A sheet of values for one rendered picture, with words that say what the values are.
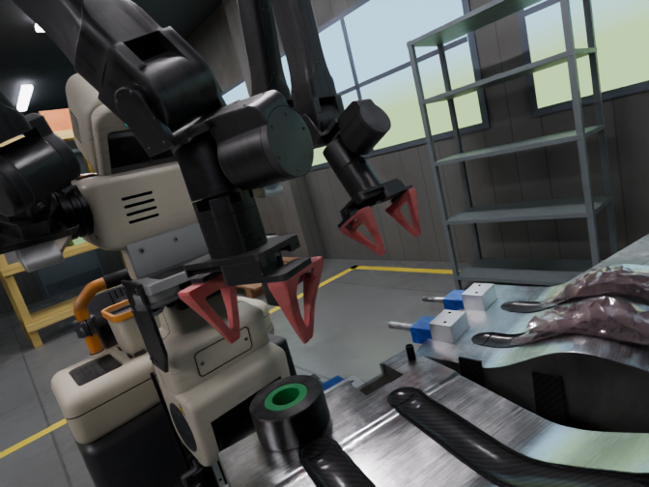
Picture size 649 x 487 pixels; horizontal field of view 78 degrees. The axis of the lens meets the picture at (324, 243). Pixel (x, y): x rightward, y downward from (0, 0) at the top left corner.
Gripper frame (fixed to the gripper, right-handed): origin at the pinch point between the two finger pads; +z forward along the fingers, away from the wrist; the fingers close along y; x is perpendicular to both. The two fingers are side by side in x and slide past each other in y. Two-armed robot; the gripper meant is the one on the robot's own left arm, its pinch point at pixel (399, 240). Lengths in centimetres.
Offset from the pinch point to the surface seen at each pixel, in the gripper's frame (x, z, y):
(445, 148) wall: 125, -63, 246
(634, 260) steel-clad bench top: -10, 27, 45
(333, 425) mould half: -4.9, 14.4, -29.2
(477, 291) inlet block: -1.9, 13.8, 7.2
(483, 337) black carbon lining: -4.8, 18.7, -1.7
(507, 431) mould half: -17.4, 21.5, -21.1
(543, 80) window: 42, -53, 244
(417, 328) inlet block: 2.2, 13.2, -4.9
